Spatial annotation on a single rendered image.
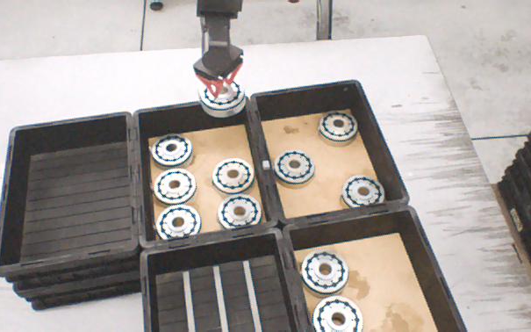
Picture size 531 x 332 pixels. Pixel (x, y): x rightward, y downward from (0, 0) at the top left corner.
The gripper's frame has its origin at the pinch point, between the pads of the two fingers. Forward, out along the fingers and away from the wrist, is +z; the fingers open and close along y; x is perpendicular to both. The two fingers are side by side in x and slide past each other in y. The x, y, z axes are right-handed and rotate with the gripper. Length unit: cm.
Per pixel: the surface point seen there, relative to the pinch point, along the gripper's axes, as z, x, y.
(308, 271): 19.2, -36.5, -19.4
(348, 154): 22.5, -27.3, 16.2
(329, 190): 22.4, -28.8, 3.5
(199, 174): 22.1, 0.9, -10.9
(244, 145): 22.3, -3.0, 3.2
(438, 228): 36, -56, 17
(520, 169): 73, -71, 84
